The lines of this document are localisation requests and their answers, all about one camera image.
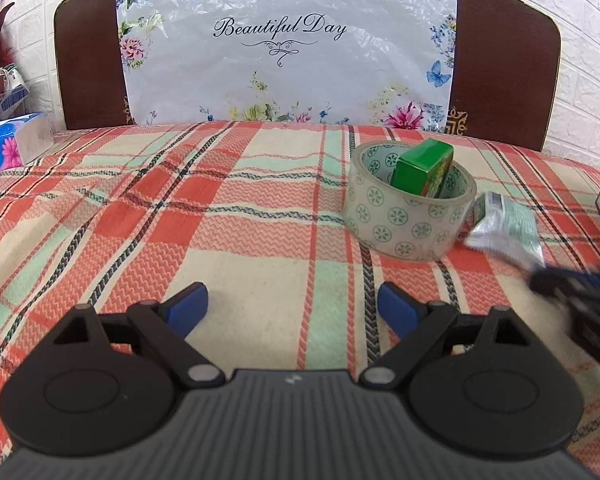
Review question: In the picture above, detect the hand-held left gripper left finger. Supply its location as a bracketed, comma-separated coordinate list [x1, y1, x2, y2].
[52, 282, 226, 389]

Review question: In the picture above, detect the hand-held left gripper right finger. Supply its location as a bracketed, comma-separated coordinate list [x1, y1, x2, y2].
[360, 281, 536, 389]

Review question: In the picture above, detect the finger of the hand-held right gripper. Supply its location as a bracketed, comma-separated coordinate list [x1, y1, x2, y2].
[529, 265, 600, 307]

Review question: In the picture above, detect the silver green sachet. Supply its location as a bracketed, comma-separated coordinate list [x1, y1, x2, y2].
[463, 191, 547, 268]

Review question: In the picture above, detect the clear patterned tape roll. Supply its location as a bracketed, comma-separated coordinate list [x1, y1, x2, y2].
[342, 141, 477, 262]

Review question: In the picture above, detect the red plaid blanket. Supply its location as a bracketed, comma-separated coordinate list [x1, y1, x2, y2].
[0, 121, 600, 480]

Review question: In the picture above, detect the small green printed box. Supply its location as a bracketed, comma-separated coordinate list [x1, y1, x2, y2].
[392, 140, 455, 199]

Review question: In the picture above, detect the blue tissue pack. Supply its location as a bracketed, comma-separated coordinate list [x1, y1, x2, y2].
[0, 112, 52, 171]

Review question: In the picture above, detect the floral plastic sheet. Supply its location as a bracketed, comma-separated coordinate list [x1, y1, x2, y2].
[116, 0, 459, 134]

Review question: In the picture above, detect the brown wooden headboard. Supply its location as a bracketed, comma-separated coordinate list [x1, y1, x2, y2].
[53, 0, 562, 154]

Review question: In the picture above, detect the clear plastic box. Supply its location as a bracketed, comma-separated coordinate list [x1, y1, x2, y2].
[0, 67, 31, 126]

